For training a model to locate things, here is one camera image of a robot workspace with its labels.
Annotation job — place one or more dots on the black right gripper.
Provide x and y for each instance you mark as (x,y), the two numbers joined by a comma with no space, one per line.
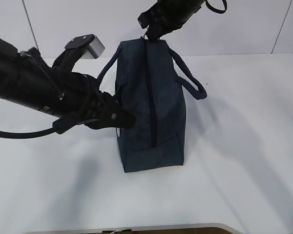
(166,15)

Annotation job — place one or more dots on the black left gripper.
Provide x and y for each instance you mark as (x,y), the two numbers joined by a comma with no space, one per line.
(97,111)

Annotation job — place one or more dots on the navy blue lunch bag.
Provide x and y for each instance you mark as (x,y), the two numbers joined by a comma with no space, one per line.
(150,83)

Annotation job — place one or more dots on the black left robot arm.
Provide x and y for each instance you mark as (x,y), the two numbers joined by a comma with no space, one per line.
(73,98)

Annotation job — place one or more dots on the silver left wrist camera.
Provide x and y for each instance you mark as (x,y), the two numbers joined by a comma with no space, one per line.
(82,47)

